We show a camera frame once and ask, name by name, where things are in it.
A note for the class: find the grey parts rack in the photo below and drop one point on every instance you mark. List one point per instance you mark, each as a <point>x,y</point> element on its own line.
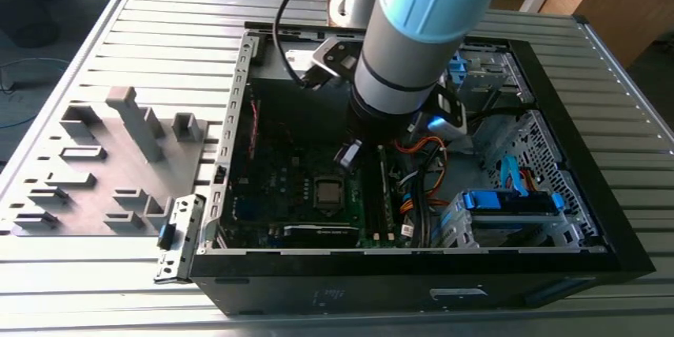
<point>131,179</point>

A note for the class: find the black waste bin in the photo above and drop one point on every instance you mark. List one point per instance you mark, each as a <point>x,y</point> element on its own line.
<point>34,29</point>

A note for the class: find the silver square CPU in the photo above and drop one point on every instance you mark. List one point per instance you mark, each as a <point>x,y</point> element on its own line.
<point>329,193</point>

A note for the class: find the blue plastic drive latch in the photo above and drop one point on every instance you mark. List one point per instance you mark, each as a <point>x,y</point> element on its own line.
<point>460,72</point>

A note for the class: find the hard disk in blue carrier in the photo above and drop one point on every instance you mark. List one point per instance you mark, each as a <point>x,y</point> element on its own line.
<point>490,199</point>

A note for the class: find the blue bracket latch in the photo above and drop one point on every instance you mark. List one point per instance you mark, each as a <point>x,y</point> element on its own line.
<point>167,234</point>

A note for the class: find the silver metal drive cage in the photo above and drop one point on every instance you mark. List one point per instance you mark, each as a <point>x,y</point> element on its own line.
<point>485,76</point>

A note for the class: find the wooden cabinet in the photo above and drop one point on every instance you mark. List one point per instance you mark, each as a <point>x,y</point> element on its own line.
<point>621,5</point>

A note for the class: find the black graphics card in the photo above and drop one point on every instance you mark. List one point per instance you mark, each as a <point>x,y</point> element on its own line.
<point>321,234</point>

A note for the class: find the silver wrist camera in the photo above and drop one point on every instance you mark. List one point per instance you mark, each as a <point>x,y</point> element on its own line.
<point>448,128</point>

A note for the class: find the grey power supply unit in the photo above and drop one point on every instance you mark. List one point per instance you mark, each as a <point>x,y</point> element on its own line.
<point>295,104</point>

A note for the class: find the black RAM slot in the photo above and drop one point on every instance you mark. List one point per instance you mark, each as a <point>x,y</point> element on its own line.
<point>373,195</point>
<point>389,203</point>

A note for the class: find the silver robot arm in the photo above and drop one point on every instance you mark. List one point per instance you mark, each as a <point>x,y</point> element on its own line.
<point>406,57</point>

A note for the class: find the green motherboard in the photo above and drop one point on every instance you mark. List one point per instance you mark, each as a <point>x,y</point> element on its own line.
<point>274,195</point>

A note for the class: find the blue plastic bay rail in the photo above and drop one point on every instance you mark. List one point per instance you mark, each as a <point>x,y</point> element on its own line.
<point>446,222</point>

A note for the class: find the silver metal disk bay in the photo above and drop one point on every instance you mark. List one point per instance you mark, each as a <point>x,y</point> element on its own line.
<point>566,230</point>

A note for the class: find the metal expansion slot bracket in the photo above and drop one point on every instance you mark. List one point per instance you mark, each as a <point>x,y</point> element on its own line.
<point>186,218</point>

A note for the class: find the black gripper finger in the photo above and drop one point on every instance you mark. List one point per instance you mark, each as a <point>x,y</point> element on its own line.
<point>358,151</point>
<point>342,157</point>

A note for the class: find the black PC case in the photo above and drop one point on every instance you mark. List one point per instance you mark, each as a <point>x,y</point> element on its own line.
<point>369,285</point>

